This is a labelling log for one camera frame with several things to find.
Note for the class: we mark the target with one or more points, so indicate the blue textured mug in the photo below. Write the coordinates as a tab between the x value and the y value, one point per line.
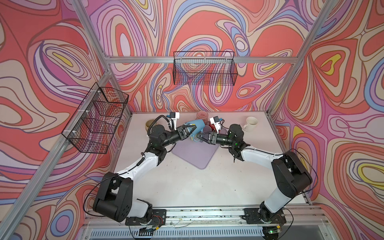
199	123

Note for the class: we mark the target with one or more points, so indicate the white mug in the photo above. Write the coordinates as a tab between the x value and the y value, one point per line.
251	123

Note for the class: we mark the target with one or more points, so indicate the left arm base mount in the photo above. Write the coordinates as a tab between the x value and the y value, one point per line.
153	218

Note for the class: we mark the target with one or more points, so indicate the black wire basket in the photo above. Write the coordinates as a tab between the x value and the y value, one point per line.
100	113
204	68

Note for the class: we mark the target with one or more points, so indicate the aluminium front rail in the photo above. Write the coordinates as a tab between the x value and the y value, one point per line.
217	223

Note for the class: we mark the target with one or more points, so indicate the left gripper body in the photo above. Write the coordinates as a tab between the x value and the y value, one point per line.
180	134

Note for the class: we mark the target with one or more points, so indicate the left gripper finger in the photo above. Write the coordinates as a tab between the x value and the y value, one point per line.
190	127
192	133

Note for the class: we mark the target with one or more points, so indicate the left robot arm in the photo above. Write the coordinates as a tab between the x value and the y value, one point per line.
114	198

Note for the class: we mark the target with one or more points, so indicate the black wire basket left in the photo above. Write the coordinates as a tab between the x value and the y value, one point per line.
100	113

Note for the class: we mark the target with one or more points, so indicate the beige speckled mug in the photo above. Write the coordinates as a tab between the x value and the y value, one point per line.
148	124

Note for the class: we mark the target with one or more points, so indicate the red mug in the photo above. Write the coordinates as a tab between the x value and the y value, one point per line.
212	127

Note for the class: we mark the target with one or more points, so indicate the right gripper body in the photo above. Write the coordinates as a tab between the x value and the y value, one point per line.
214	141

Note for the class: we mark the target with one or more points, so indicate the lilac plastic tray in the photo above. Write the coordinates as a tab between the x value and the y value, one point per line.
198	154

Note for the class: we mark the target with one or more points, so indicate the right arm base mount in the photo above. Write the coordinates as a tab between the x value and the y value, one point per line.
263	216

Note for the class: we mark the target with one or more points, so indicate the black wire basket back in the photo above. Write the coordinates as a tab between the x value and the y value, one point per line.
204	68

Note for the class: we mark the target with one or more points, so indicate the pink mug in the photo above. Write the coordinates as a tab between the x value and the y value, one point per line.
202	115

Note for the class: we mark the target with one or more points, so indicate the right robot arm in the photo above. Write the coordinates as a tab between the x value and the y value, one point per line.
291	176

